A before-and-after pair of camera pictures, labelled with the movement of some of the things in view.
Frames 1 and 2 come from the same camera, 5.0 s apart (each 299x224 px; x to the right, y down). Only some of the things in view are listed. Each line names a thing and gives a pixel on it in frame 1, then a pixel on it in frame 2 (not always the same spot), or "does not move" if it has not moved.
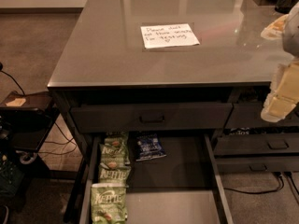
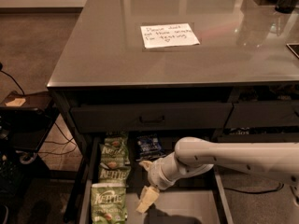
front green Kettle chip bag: x=108 y=203 does not move
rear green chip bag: x=120 y=138 does not move
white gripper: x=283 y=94 to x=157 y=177
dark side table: x=27 y=121 does not move
